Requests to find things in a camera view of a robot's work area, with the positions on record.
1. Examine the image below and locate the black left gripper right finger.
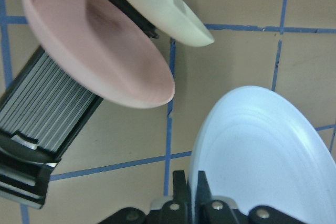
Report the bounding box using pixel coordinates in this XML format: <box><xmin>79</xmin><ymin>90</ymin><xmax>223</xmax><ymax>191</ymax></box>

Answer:
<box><xmin>197</xmin><ymin>170</ymin><xmax>212</xmax><ymax>206</ymax></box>

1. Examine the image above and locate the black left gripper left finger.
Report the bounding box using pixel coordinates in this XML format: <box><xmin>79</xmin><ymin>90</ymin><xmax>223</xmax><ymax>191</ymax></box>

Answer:
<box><xmin>172</xmin><ymin>170</ymin><xmax>189</xmax><ymax>208</ymax></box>

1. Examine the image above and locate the blue plate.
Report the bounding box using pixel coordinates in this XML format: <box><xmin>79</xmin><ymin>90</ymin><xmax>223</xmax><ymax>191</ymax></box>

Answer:
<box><xmin>188</xmin><ymin>86</ymin><xmax>335</xmax><ymax>223</ymax></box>

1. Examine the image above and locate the pink plate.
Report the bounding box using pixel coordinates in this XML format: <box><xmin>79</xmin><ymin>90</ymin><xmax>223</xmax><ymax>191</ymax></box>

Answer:
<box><xmin>22</xmin><ymin>0</ymin><xmax>175</xmax><ymax>109</ymax></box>

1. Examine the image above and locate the cream plate in rack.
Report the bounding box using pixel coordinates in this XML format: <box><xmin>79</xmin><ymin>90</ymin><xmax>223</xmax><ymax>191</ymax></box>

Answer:
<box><xmin>127</xmin><ymin>0</ymin><xmax>214</xmax><ymax>47</ymax></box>

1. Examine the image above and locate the black dish rack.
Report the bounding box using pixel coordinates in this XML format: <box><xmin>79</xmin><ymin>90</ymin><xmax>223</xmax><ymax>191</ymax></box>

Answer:
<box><xmin>0</xmin><ymin>0</ymin><xmax>195</xmax><ymax>210</ymax></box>

